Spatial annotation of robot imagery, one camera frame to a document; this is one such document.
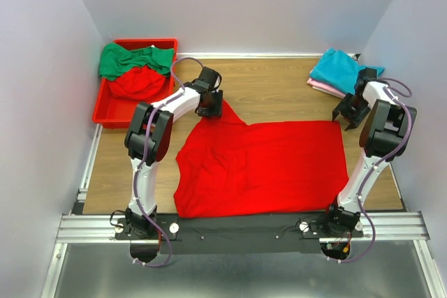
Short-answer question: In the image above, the red t shirt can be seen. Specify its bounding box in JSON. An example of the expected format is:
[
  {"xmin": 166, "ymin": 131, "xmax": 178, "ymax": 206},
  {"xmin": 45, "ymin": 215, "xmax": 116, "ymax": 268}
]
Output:
[
  {"xmin": 107, "ymin": 66, "xmax": 169, "ymax": 100},
  {"xmin": 174, "ymin": 103, "xmax": 349, "ymax": 218}
]

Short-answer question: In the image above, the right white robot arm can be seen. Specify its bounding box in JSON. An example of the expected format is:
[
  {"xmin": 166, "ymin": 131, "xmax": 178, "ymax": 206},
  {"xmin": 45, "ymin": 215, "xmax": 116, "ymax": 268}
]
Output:
[{"xmin": 323, "ymin": 68, "xmax": 417, "ymax": 236}]

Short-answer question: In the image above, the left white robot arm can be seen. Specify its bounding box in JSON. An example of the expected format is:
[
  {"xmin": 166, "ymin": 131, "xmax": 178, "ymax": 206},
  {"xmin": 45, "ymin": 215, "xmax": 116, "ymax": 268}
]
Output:
[{"xmin": 124, "ymin": 67, "xmax": 223, "ymax": 236}]

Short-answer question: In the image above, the folded teal t shirt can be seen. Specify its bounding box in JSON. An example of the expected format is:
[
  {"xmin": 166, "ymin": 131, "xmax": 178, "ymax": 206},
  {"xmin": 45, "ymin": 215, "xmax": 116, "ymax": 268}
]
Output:
[{"xmin": 309, "ymin": 48, "xmax": 385, "ymax": 94}]

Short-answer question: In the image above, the folded pink t shirt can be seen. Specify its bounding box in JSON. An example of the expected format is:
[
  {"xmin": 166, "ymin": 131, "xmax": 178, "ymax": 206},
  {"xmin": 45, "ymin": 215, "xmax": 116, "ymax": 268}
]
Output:
[{"xmin": 307, "ymin": 77, "xmax": 346, "ymax": 98}]

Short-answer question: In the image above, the red plastic bin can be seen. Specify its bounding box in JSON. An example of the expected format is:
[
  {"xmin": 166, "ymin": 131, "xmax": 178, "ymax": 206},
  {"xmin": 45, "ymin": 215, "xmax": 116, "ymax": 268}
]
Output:
[{"xmin": 92, "ymin": 38, "xmax": 178, "ymax": 128}]

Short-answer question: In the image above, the green t shirt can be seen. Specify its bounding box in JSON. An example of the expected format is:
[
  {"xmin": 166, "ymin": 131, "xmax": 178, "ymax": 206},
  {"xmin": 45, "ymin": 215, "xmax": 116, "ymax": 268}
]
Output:
[{"xmin": 98, "ymin": 43, "xmax": 175, "ymax": 81}]

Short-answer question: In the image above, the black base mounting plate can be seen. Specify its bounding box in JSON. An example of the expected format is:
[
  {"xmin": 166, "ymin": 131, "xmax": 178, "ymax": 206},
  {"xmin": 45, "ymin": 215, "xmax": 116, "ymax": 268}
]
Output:
[{"xmin": 109, "ymin": 211, "xmax": 363, "ymax": 257}]

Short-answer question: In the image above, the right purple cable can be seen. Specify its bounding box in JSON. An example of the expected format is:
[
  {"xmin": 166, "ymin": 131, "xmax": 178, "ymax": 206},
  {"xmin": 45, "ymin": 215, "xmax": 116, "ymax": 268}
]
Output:
[{"xmin": 324, "ymin": 77, "xmax": 413, "ymax": 265}]

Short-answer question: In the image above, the purple cable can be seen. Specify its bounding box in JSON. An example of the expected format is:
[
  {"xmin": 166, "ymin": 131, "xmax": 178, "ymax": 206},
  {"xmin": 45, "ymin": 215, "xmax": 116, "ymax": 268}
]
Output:
[
  {"xmin": 131, "ymin": 56, "xmax": 205, "ymax": 268},
  {"xmin": 324, "ymin": 77, "xmax": 413, "ymax": 265}
]

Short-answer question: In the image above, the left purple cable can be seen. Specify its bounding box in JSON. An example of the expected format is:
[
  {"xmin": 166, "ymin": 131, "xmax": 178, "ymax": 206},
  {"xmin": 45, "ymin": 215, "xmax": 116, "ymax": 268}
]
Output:
[{"xmin": 131, "ymin": 56, "xmax": 205, "ymax": 268}]

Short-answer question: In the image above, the aluminium frame rail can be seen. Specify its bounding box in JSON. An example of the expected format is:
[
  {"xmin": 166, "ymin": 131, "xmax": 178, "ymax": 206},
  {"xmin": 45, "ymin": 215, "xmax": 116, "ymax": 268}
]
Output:
[{"xmin": 42, "ymin": 126, "xmax": 446, "ymax": 297}]

